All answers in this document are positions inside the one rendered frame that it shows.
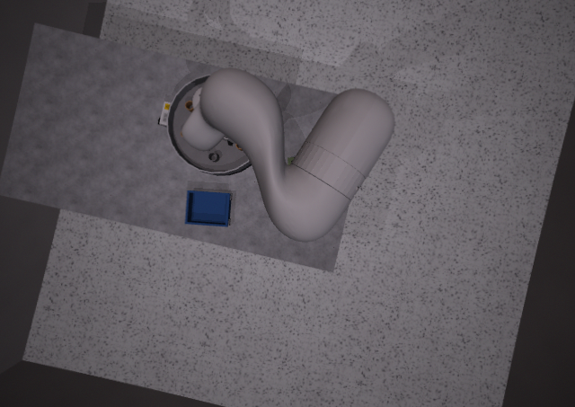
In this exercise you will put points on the blue crate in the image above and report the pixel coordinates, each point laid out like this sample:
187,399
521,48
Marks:
208,208

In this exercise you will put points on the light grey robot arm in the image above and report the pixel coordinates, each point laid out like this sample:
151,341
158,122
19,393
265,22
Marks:
305,199

